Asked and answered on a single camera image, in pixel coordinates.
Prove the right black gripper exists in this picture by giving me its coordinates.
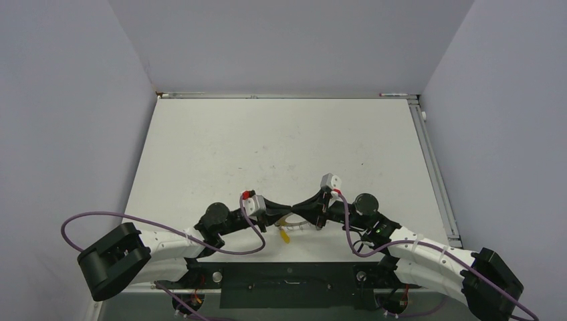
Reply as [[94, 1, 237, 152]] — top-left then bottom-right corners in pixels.
[[292, 188, 369, 229]]

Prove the grey metal keyring disc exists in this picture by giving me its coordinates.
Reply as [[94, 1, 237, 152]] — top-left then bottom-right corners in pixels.
[[275, 213, 312, 231]]

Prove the yellow key tag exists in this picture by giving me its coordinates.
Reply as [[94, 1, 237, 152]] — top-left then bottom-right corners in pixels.
[[279, 229, 290, 244]]

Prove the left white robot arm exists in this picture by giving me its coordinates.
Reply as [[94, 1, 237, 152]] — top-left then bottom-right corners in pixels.
[[77, 195, 292, 302]]

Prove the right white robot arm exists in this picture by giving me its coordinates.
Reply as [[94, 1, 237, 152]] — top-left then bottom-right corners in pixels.
[[292, 189, 524, 320]]

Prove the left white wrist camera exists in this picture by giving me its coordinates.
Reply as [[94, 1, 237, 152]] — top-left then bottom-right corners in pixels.
[[241, 191, 267, 221]]

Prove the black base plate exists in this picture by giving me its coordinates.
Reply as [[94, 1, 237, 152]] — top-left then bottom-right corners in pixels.
[[159, 262, 406, 310]]

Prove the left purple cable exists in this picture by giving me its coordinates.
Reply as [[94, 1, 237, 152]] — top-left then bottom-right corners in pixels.
[[60, 195, 267, 321]]

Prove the purple cable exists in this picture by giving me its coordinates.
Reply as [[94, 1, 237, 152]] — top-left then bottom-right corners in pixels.
[[60, 195, 267, 321], [336, 193, 540, 321]]

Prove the aluminium right rail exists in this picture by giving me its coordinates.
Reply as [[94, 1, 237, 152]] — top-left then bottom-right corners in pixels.
[[407, 96, 463, 248]]

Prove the aluminium rail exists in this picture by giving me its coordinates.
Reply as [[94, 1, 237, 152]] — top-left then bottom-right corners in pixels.
[[156, 92, 419, 100], [407, 96, 463, 248]]

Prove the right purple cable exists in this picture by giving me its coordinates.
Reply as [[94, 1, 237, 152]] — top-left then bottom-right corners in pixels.
[[336, 193, 540, 321]]

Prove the aluminium back rail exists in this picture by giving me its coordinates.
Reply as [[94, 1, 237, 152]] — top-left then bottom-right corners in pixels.
[[156, 92, 419, 100]]

